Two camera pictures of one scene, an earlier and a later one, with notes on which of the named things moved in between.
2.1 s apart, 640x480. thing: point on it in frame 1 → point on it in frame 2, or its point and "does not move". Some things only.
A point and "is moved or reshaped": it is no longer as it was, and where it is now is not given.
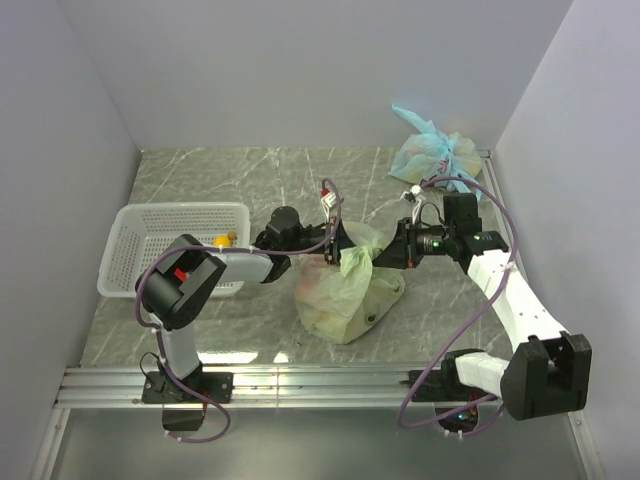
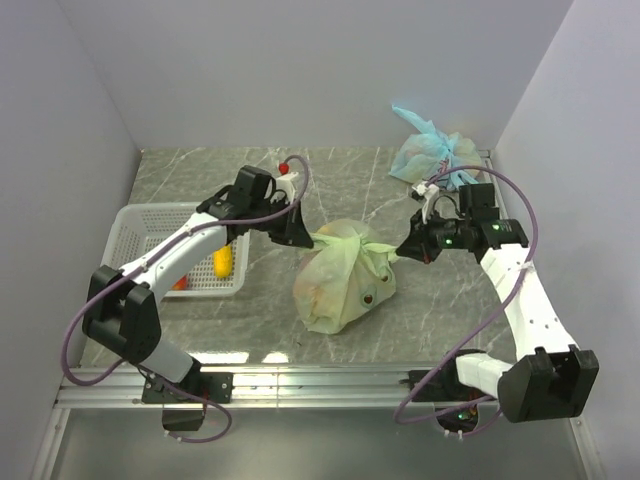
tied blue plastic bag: x=430 y=154 does not move
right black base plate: x=439 y=384 does not move
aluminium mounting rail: x=348 y=386 does not move
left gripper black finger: x=340 y=242 → x=295 y=232
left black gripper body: x=312 y=237 → x=275 y=227
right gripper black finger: x=400 y=253 → x=420 y=243
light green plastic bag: x=340 y=303 is moved or reshaped
